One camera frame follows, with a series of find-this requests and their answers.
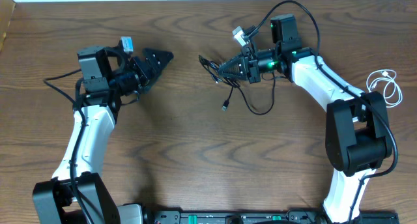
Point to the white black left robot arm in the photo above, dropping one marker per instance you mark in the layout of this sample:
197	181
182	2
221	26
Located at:
76	193

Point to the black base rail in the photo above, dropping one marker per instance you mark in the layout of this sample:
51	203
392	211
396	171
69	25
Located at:
178	217

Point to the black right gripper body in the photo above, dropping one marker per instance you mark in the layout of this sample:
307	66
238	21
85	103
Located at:
253	70

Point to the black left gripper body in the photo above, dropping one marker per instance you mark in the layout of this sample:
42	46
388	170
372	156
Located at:
140	77

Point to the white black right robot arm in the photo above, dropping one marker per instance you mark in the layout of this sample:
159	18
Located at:
357	137

